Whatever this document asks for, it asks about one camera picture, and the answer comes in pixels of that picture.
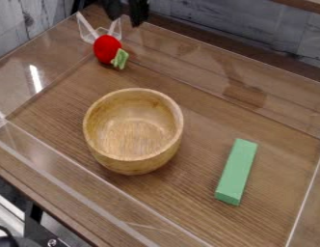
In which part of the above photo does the black cable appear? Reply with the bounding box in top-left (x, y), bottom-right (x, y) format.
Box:
top-left (0, 225), bottom-right (16, 247)

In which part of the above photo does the round wooden bowl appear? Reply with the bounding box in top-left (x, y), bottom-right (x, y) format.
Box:
top-left (83, 88), bottom-right (185, 176)

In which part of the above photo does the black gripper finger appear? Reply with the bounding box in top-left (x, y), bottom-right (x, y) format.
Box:
top-left (102, 0), bottom-right (123, 20)
top-left (127, 0), bottom-right (150, 27)

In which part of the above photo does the green rectangular block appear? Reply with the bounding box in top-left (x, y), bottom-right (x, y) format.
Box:
top-left (214, 139), bottom-right (258, 206)

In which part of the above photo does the red plush fruit green leaf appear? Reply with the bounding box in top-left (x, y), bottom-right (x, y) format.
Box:
top-left (92, 35), bottom-right (129, 69)

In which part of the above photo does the black metal table leg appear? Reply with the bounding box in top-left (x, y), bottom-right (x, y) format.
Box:
top-left (23, 202), bottom-right (86, 247)

